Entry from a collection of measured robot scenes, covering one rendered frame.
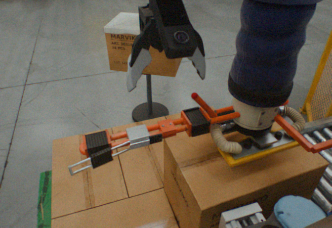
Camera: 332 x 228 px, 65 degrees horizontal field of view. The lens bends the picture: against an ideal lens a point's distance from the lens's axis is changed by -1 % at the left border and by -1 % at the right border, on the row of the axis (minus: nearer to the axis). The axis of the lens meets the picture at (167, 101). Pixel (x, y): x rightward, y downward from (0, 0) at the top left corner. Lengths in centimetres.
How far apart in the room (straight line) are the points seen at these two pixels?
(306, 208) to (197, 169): 53
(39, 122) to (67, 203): 161
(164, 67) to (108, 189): 115
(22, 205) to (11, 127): 103
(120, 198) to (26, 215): 97
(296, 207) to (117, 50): 194
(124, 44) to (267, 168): 156
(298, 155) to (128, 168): 93
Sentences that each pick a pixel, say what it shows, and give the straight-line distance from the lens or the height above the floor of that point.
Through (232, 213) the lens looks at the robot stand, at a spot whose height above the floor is 99.
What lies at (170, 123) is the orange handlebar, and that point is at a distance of 93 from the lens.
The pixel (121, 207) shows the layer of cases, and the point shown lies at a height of 54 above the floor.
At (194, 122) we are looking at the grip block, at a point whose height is 119.
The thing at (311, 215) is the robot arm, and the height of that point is 126.
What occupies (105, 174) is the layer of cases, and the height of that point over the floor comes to 54.
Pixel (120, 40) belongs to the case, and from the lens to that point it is 228.
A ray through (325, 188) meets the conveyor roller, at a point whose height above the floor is 54.
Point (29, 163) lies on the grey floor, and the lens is 266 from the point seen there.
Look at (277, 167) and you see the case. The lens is 120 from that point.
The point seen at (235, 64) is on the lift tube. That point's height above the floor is 137.
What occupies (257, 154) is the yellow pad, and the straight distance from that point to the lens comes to 105.
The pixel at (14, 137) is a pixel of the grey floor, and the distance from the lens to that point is 299.
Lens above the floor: 180
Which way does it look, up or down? 36 degrees down
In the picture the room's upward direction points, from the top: straight up
